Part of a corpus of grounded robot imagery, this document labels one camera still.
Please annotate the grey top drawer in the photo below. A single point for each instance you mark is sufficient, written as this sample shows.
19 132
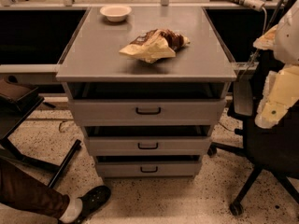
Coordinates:
146 112

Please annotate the grey drawer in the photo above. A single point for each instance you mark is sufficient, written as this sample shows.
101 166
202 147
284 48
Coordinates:
144 146
146 112
148 169

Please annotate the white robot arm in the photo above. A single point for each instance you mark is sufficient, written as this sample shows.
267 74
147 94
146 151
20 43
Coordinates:
281 89

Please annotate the grey drawer cabinet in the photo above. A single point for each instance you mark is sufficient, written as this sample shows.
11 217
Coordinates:
93 69

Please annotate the grey middle drawer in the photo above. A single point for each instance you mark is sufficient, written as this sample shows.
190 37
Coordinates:
144 146

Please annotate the grey bottom drawer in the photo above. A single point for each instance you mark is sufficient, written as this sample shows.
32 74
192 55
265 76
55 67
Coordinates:
148 169

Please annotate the yellow brown chip bag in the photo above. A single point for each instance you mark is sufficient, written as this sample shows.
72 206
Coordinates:
155 45

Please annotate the white bowl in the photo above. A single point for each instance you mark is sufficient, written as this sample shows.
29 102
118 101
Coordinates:
115 13

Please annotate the black shoe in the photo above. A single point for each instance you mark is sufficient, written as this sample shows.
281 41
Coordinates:
93 201

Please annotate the white sock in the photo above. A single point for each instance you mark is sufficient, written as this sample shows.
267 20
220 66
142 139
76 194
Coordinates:
72 211

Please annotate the black office chair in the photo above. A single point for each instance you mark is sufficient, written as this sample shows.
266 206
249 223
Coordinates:
275 150

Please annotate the black side table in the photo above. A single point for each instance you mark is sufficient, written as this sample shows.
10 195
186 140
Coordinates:
9 121

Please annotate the brown box on table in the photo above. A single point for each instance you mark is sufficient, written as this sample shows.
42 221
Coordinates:
16 96

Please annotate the brown trouser leg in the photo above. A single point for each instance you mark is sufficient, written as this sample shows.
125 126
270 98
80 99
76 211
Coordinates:
20 191

